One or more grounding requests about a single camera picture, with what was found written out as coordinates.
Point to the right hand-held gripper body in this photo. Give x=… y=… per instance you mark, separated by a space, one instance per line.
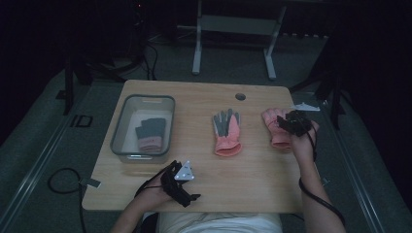
x=299 y=121

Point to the person's left hand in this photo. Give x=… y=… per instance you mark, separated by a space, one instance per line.
x=152 y=194

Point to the pink glove with grey palm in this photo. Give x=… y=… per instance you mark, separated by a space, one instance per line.
x=226 y=136

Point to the small grey plug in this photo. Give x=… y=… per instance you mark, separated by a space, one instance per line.
x=90 y=183

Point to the black metal stand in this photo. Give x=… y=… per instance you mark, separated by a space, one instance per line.
x=87 y=74
x=327 y=87

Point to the person's white shirt torso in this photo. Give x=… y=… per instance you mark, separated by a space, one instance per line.
x=220 y=223

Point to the person's right hand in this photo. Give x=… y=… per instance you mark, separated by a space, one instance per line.
x=302 y=145

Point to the black rectangular floor bracket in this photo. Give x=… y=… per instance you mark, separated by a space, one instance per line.
x=81 y=121

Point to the pink glove with printed back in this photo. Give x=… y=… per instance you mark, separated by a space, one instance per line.
x=275 y=129

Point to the grey plastic bin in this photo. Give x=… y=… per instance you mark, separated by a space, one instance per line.
x=129 y=129

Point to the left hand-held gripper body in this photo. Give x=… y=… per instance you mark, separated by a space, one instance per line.
x=176 y=186

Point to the white metal desk frame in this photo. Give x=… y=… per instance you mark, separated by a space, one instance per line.
x=236 y=26

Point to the metal floor rail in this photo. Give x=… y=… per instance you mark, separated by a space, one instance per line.
x=356 y=194
x=35 y=165

